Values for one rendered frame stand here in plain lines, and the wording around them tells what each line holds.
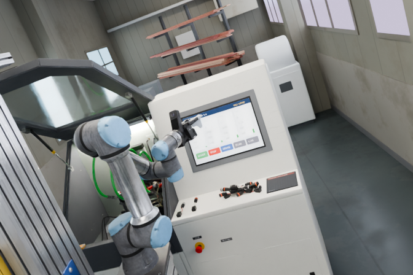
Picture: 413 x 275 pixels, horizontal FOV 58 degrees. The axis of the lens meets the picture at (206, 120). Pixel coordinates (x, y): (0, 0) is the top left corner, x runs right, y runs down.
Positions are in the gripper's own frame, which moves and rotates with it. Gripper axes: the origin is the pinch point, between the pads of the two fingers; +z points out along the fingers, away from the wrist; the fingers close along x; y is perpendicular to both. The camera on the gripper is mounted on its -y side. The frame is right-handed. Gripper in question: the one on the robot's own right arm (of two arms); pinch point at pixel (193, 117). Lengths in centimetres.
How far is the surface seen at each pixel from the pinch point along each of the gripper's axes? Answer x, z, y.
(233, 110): 6.9, 26.7, 9.3
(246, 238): -2, -6, 68
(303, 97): -64, 347, 95
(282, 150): 23, 27, 40
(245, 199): 5.8, -1.1, 48.8
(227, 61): -221, 498, 15
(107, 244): -69, -31, 42
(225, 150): -4.2, 18.7, 27.3
